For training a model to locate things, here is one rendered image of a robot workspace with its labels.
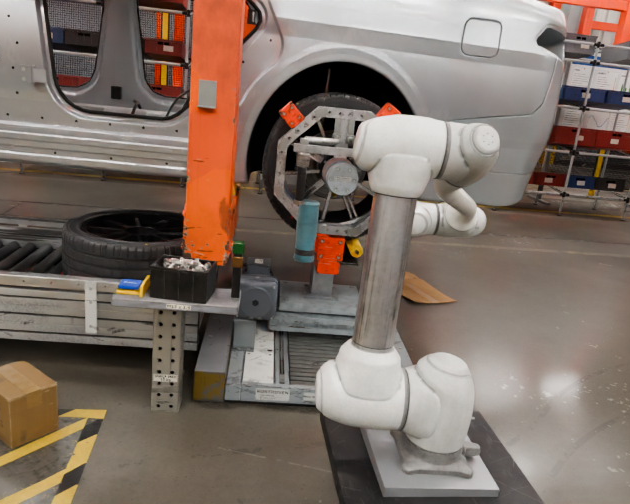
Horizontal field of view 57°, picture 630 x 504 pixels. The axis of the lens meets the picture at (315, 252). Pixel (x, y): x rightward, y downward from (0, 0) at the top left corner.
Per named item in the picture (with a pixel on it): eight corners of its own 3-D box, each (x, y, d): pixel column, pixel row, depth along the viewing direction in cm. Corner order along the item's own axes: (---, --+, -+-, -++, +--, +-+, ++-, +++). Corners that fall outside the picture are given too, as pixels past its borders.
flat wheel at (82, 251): (198, 252, 311) (200, 209, 305) (224, 298, 253) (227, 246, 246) (65, 253, 287) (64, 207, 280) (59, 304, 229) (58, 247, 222)
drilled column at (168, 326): (182, 398, 223) (186, 296, 211) (178, 412, 213) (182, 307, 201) (156, 396, 222) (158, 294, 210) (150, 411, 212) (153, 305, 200)
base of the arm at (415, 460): (489, 480, 143) (494, 461, 142) (402, 474, 141) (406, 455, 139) (466, 434, 161) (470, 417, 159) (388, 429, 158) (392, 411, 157)
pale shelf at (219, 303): (240, 297, 216) (241, 289, 215) (237, 315, 200) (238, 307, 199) (123, 288, 212) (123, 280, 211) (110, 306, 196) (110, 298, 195)
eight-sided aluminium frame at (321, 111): (389, 236, 263) (407, 114, 247) (392, 240, 257) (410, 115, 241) (270, 226, 258) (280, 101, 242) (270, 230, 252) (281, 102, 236)
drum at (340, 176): (351, 188, 255) (355, 157, 251) (357, 198, 235) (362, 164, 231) (319, 186, 254) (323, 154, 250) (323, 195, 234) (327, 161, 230)
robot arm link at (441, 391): (472, 457, 142) (493, 379, 135) (400, 451, 140) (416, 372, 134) (455, 418, 157) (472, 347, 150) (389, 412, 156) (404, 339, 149)
